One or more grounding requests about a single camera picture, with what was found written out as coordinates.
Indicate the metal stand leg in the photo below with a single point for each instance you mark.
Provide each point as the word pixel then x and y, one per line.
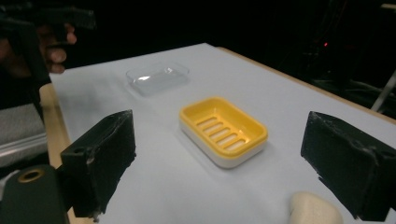
pixel 384 91

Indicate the clear plastic lid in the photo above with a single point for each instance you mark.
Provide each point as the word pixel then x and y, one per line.
pixel 157 79

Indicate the white table sheet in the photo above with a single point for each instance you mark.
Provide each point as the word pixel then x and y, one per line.
pixel 199 186

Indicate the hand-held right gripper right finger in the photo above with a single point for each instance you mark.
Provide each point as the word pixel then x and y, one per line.
pixel 348 161

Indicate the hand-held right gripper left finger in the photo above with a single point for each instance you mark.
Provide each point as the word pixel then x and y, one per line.
pixel 102 149

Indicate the cream soap bar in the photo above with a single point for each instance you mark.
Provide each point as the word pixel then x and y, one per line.
pixel 314 209

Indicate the yellow and white soap dish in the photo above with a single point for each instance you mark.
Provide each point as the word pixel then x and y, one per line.
pixel 222 130

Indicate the grey metal rail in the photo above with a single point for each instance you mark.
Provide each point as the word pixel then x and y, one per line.
pixel 20 133

